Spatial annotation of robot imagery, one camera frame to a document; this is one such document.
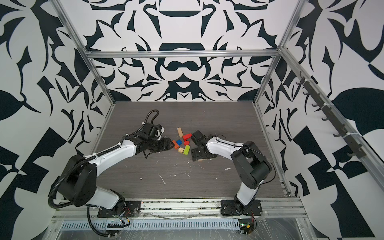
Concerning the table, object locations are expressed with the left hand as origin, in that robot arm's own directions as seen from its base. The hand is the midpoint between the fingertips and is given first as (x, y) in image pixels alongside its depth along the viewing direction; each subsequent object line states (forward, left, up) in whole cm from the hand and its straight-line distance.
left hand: (170, 143), depth 86 cm
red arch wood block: (+9, -9, -8) cm, 15 cm away
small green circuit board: (-39, -36, -11) cm, 54 cm away
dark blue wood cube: (+6, -4, -9) cm, 12 cm away
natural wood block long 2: (-9, -16, -3) cm, 18 cm away
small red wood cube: (+5, -9, -10) cm, 14 cm away
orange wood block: (+3, -2, -9) cm, 9 cm away
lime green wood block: (0, -9, -9) cm, 13 cm away
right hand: (-4, -18, -9) cm, 20 cm away
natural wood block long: (+14, -4, -9) cm, 17 cm away
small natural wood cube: (+1, -5, -9) cm, 10 cm away
